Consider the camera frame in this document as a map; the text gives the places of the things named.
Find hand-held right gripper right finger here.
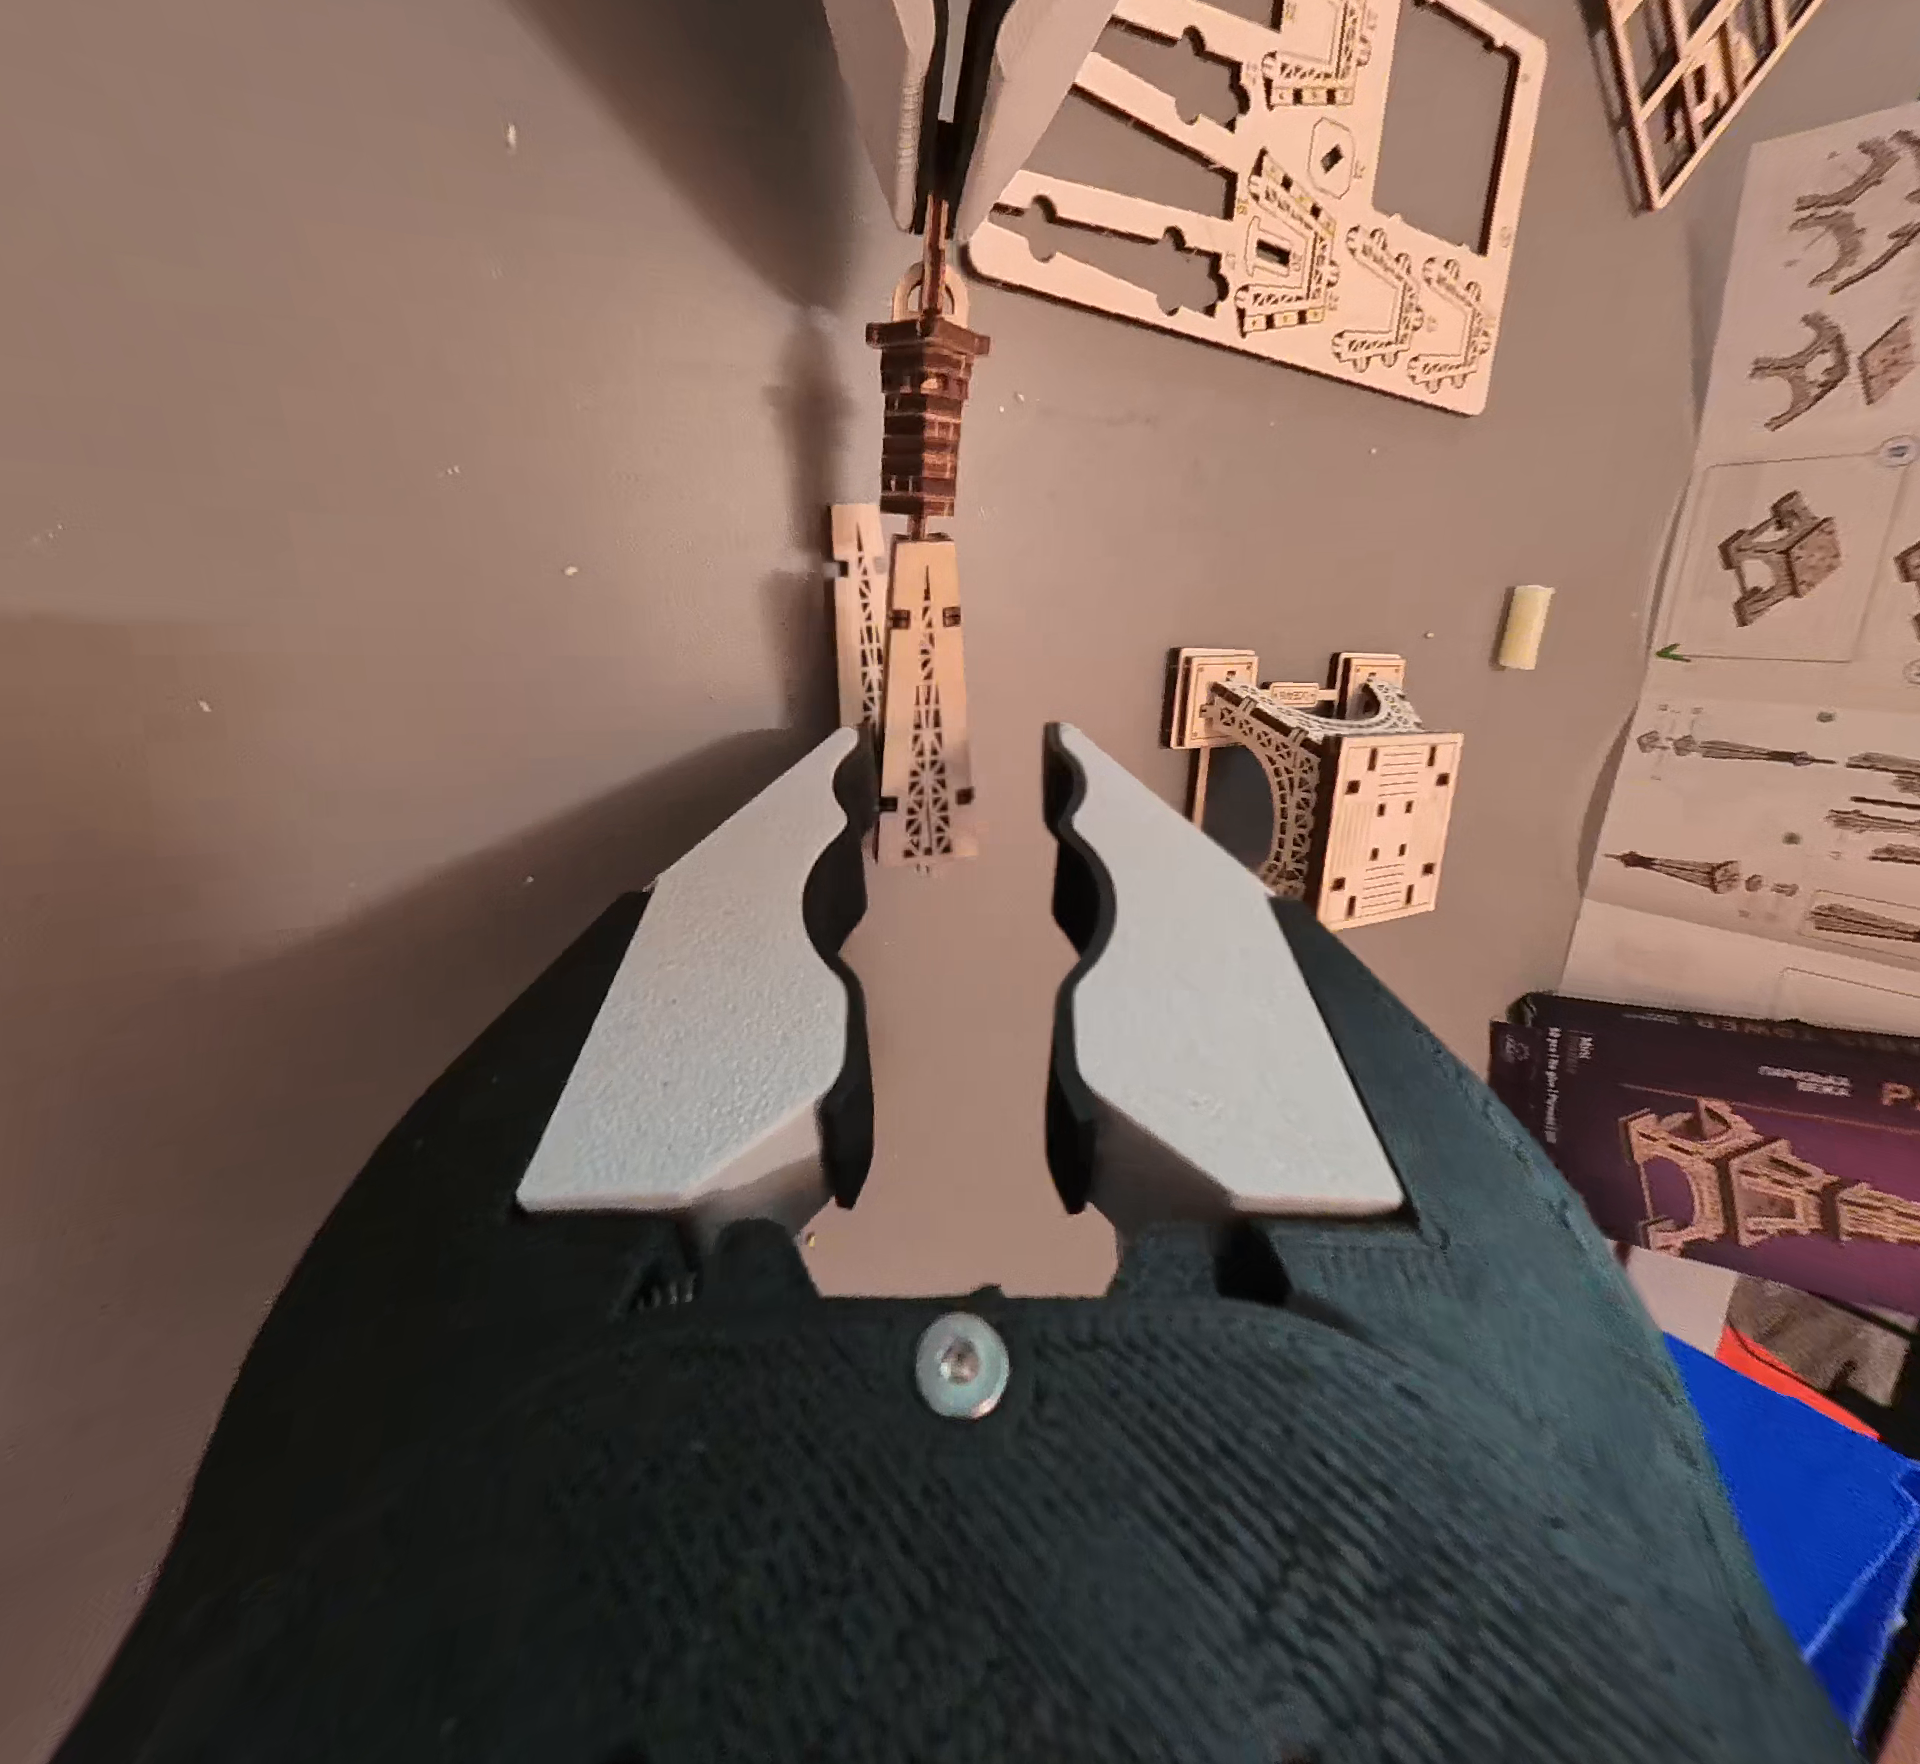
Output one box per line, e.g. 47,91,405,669
1044,723,1406,1231

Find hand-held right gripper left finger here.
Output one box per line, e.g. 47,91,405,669
513,727,877,1219

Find wooden tower spire assembly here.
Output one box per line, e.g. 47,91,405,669
861,198,994,875

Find wooden lattice panel piece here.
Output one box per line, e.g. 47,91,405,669
828,501,892,748

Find grey desk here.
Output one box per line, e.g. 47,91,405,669
0,0,1920,1764

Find wooden part sheet long slots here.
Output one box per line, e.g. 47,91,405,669
958,0,1550,420

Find wooden tower base model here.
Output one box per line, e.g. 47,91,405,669
1168,648,1468,930

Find dark purple model kit box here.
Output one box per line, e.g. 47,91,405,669
1486,990,1920,1325

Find wooden part sheet square frames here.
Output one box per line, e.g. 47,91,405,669
1581,0,1888,216

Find assembly diagram instruction sheet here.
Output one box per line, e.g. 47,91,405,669
1560,98,1920,1002

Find blue bin with tag sticker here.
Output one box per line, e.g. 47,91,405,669
1654,1327,1920,1748

